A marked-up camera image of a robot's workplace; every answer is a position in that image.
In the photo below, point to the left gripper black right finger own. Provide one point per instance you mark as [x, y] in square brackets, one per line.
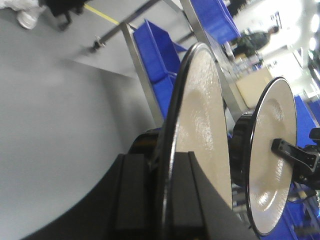
[198, 211]

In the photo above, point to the left gripper black left finger own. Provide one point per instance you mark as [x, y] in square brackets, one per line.
[121, 206]

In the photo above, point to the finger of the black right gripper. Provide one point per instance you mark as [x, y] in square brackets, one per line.
[301, 159]

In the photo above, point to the cream plate black rim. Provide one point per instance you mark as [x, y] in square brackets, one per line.
[268, 176]
[195, 123]

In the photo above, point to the blue bin on rack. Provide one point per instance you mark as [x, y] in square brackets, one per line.
[160, 57]

